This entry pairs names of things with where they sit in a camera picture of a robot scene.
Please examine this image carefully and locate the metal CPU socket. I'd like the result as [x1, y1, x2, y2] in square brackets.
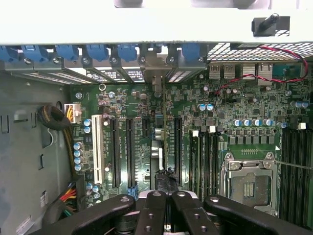
[220, 151, 281, 216]

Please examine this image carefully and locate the black RAM slot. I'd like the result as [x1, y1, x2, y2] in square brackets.
[305, 128, 313, 221]
[288, 128, 298, 220]
[296, 122, 308, 221]
[213, 133, 221, 196]
[205, 126, 216, 196]
[280, 128, 291, 218]
[198, 133, 207, 199]

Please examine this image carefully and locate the long black expansion slot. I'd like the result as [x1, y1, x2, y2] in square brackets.
[174, 117, 184, 185]
[126, 117, 136, 189]
[109, 117, 121, 189]

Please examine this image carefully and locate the white expansion slot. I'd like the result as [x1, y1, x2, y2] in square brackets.
[91, 114, 105, 185]

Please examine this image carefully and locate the thin metal locking lever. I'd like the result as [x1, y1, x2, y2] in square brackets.
[275, 160, 313, 171]

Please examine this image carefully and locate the short black expansion slot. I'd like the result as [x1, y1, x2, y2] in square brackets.
[142, 117, 150, 138]

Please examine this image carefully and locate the green motherboard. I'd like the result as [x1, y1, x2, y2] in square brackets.
[66, 78, 313, 221]

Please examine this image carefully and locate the blue card retention clip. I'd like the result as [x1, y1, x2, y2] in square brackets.
[116, 44, 138, 62]
[85, 44, 109, 62]
[21, 45, 49, 64]
[55, 44, 79, 62]
[181, 43, 201, 62]
[0, 45, 21, 63]

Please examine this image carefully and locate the black case lock fitting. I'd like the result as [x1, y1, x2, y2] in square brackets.
[251, 12, 291, 37]

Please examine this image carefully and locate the black open PC case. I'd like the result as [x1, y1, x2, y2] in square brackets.
[0, 0, 313, 235]

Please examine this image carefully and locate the multicoloured power wire bundle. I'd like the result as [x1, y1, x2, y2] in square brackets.
[46, 181, 79, 217]

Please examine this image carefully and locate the yellow and black power cable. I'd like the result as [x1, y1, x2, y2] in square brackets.
[36, 102, 82, 182]

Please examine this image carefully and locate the red and black twisted wire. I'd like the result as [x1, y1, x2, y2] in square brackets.
[214, 45, 309, 96]

